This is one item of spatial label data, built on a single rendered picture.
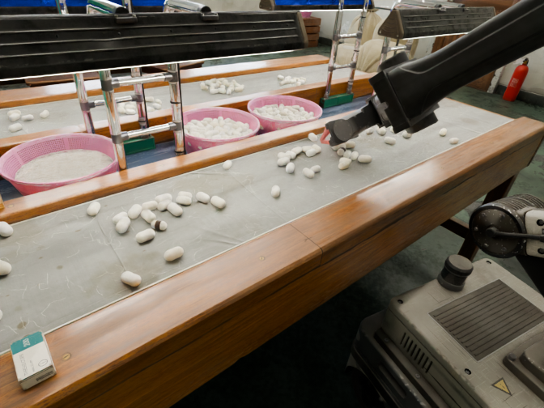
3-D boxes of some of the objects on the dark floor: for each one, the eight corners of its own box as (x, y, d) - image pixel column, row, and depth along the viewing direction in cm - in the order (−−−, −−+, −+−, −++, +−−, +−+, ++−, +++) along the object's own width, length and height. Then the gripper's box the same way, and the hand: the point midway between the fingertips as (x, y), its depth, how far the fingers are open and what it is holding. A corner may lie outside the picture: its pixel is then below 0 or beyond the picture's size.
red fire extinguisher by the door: (517, 99, 432) (537, 57, 404) (511, 102, 422) (531, 58, 395) (506, 96, 441) (524, 54, 413) (499, 99, 431) (518, 56, 403)
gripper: (350, 137, 92) (313, 155, 105) (374, 129, 98) (336, 147, 111) (341, 112, 92) (304, 133, 105) (365, 106, 98) (328, 127, 111)
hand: (322, 140), depth 107 cm, fingers closed
